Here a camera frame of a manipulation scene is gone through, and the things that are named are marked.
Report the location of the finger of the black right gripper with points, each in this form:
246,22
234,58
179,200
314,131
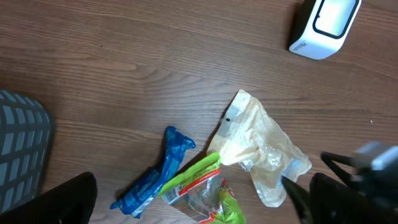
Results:
332,161
300,199

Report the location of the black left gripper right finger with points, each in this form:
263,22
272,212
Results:
333,202

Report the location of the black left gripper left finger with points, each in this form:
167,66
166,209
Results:
71,202

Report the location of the blue snack bar wrapper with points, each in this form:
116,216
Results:
141,193

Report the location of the beige snack bag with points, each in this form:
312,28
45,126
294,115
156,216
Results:
248,136

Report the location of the green snack bag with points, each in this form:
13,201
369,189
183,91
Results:
203,195

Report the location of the white barcode scanner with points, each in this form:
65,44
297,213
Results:
321,27

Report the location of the grey plastic shopping basket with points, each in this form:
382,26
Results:
26,133

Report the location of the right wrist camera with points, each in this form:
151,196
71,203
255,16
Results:
376,157

